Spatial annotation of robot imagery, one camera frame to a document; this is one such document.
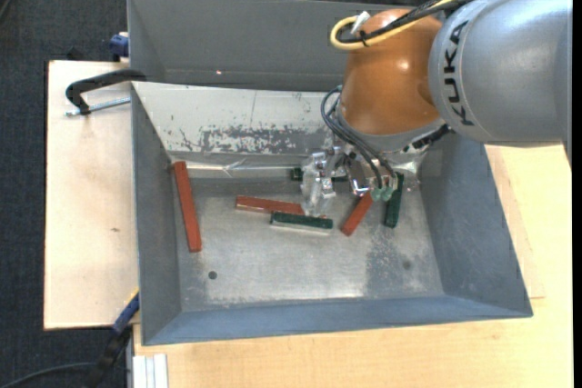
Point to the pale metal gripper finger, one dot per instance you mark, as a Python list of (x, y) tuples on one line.
[(312, 177), (326, 190)]

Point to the dark green flat block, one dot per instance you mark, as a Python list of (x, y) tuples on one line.
[(296, 173), (394, 206), (300, 221)]

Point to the short red-brown flat block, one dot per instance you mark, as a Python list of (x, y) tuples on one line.
[(357, 214)]

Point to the grey metal bin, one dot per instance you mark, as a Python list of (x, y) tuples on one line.
[(282, 268)]

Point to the long red-brown flat block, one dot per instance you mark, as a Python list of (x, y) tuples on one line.
[(188, 209)]

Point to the pale wood board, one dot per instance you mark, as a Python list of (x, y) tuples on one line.
[(88, 204)]

